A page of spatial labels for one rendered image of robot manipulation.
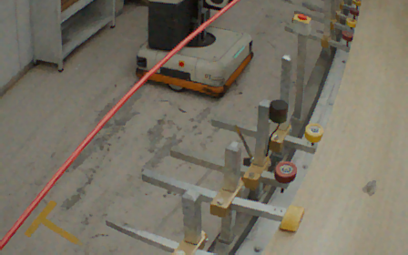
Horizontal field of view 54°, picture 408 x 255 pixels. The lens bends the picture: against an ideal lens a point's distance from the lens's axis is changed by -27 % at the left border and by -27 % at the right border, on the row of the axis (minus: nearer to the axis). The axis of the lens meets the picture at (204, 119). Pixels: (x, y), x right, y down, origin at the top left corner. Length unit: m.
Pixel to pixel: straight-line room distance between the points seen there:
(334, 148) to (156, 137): 1.71
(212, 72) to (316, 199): 2.00
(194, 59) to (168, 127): 0.48
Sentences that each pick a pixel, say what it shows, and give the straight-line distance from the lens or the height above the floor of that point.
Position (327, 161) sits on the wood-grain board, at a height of 0.90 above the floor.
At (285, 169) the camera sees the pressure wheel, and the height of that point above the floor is 0.91.
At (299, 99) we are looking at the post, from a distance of 2.20.
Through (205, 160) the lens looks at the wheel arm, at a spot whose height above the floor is 0.86.
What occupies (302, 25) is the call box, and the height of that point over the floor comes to 1.20.
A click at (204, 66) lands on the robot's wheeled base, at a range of 3.48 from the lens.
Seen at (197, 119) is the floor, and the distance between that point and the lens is 3.44.
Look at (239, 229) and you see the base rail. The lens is 1.78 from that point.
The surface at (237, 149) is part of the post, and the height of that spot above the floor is 1.13.
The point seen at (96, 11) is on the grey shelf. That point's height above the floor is 0.18.
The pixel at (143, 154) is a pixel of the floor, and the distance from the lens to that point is 3.19.
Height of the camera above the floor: 2.03
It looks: 36 degrees down
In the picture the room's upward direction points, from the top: straight up
